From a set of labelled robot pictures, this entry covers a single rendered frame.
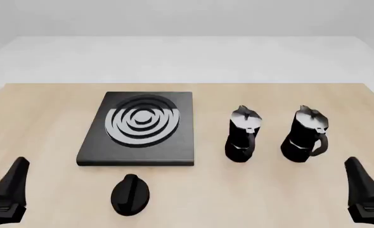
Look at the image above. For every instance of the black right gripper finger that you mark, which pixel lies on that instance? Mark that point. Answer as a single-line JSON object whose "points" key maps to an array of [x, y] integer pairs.
{"points": [[363, 183]]}

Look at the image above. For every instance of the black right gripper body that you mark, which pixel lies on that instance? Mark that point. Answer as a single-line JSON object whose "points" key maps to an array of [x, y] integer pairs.
{"points": [[369, 215]]}

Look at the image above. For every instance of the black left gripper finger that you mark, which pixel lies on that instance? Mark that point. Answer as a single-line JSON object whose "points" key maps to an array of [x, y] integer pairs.
{"points": [[11, 183]]}

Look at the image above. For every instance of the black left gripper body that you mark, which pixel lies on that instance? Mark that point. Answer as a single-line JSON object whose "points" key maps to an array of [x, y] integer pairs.
{"points": [[3, 213]]}

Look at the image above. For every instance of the black moka pot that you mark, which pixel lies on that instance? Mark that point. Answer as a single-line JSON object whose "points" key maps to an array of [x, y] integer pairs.
{"points": [[239, 140], [296, 142]]}

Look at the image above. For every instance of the round black stove knob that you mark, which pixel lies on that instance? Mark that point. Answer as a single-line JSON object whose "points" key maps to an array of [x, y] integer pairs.
{"points": [[130, 196]]}

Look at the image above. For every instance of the flat black stove plate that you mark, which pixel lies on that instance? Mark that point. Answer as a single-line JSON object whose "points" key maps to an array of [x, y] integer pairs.
{"points": [[174, 147]]}

